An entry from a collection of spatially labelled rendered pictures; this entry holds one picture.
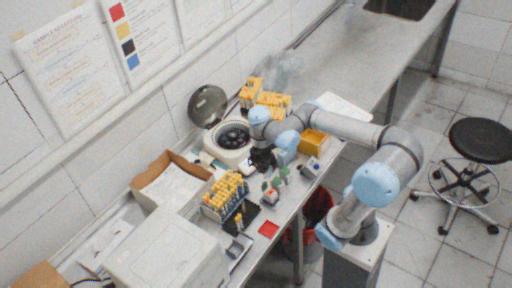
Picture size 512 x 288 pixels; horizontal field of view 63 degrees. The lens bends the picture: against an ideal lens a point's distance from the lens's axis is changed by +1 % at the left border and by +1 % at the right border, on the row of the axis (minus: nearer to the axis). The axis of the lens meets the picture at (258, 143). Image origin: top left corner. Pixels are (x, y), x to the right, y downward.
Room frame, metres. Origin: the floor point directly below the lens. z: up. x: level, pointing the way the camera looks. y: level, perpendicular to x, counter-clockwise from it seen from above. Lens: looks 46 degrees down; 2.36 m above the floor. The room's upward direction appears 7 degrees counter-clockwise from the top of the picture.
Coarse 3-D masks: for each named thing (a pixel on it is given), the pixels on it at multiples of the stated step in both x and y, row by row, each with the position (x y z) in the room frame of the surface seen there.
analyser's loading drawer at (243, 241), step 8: (240, 232) 0.90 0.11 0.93; (232, 240) 0.86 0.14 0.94; (240, 240) 0.87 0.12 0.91; (248, 240) 0.87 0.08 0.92; (232, 248) 0.84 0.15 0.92; (240, 248) 0.84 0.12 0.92; (224, 256) 0.81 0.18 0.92; (232, 256) 0.80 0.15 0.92; (240, 256) 0.80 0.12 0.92; (232, 264) 0.77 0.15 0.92
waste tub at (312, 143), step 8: (304, 136) 1.42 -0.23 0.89; (312, 136) 1.43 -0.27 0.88; (320, 136) 1.41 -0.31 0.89; (328, 136) 1.34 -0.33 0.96; (304, 144) 1.32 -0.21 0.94; (312, 144) 1.29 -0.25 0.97; (320, 144) 1.29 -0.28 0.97; (328, 144) 1.35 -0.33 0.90; (304, 152) 1.32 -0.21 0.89; (312, 152) 1.29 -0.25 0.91; (320, 152) 1.29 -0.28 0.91
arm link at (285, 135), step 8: (272, 120) 1.01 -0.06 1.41; (288, 120) 1.00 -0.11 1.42; (296, 120) 1.00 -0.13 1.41; (264, 128) 0.99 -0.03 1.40; (272, 128) 0.97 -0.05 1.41; (280, 128) 0.97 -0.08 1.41; (288, 128) 0.97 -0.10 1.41; (296, 128) 0.97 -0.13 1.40; (264, 136) 0.98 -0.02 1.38; (272, 136) 0.95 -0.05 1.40; (280, 136) 0.94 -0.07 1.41; (288, 136) 0.93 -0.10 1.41; (296, 136) 0.94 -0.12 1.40; (280, 144) 0.92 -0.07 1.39; (288, 144) 0.91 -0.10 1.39; (296, 144) 0.93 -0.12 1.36
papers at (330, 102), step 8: (320, 96) 1.71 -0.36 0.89; (328, 96) 1.70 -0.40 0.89; (336, 96) 1.70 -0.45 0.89; (320, 104) 1.65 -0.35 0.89; (328, 104) 1.64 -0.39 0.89; (336, 104) 1.63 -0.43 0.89; (344, 104) 1.63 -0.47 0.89; (352, 104) 1.62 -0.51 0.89; (336, 112) 1.57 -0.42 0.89; (344, 112) 1.57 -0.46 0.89; (352, 112) 1.56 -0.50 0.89; (360, 112) 1.55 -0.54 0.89; (368, 120) 1.49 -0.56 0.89
